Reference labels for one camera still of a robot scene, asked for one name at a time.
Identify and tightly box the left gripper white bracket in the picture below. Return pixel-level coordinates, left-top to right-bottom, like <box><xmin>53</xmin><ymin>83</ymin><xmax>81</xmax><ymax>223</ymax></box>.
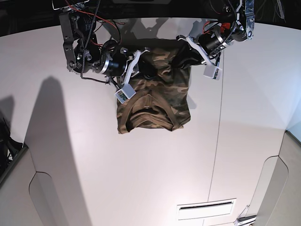
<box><xmin>173</xmin><ymin>29</ymin><xmax>236</xmax><ymax>70</ymax></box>

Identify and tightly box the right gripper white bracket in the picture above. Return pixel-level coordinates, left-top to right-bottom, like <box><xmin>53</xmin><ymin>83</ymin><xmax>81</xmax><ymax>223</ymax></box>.
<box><xmin>100</xmin><ymin>47</ymin><xmax>157</xmax><ymax>90</ymax></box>

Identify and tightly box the camouflage T-shirt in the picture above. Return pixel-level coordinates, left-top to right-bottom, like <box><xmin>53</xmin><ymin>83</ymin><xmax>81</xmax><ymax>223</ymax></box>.
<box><xmin>117</xmin><ymin>39</ymin><xmax>190</xmax><ymax>134</ymax></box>

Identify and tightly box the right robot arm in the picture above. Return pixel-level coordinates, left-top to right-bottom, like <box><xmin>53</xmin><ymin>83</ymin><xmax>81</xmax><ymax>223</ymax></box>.
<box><xmin>52</xmin><ymin>0</ymin><xmax>134</xmax><ymax>89</ymax></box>

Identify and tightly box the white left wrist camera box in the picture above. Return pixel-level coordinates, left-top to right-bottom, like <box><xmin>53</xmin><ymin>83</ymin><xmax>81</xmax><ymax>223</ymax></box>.
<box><xmin>203</xmin><ymin>65</ymin><xmax>222</xmax><ymax>81</ymax></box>

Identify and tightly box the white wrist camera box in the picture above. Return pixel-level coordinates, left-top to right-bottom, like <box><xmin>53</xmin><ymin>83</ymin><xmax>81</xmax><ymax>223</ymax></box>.
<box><xmin>203</xmin><ymin>65</ymin><xmax>222</xmax><ymax>81</ymax></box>
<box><xmin>115</xmin><ymin>84</ymin><xmax>136</xmax><ymax>104</ymax></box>

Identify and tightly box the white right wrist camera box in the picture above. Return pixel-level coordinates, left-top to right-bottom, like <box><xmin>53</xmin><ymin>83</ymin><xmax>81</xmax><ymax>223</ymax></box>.
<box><xmin>115</xmin><ymin>84</ymin><xmax>136</xmax><ymax>104</ymax></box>

